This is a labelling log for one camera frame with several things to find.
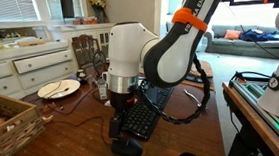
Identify white glass door cabinet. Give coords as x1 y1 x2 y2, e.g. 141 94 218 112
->
46 21 121 63

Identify white drawer dresser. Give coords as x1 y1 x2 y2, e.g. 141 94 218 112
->
0 39 81 102

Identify blue blanket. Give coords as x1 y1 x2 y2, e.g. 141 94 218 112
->
238 26 279 45

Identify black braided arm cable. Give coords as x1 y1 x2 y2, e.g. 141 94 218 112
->
132 54 214 129

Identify small dark candle jar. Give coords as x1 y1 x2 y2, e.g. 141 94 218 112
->
76 68 89 86

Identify yellow flower bouquet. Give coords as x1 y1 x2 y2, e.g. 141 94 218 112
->
87 0 109 25

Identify white round plate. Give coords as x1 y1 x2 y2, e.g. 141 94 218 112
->
36 78 83 101

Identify thin dark cable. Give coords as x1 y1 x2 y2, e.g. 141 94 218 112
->
41 77 113 152

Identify small wood block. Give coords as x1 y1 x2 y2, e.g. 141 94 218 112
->
40 113 55 126

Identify knife on plate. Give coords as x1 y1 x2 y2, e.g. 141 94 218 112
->
47 87 71 99

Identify orange pillow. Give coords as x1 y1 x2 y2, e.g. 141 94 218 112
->
223 28 244 42

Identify robot mounting cart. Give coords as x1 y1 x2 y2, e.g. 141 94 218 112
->
220 66 279 156

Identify white window blinds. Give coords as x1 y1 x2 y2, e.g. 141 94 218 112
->
0 0 40 25

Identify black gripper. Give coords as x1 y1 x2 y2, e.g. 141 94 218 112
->
106 89 139 140

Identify wicker basket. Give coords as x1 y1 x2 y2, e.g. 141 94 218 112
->
0 87 48 156

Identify black computer mouse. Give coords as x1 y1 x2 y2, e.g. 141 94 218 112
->
109 134 145 156

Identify tan wooden board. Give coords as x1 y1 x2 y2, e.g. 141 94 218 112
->
179 59 216 95

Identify black computer keyboard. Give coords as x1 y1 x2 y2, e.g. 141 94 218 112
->
117 79 179 144

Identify grey sofa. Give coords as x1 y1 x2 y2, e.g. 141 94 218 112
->
202 18 279 66

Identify small glass jar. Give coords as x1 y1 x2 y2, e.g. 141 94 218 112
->
96 75 110 102

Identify dark wooden chair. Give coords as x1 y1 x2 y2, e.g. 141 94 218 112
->
70 32 109 73

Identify blue grey mat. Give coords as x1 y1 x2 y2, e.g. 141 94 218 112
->
191 71 214 86

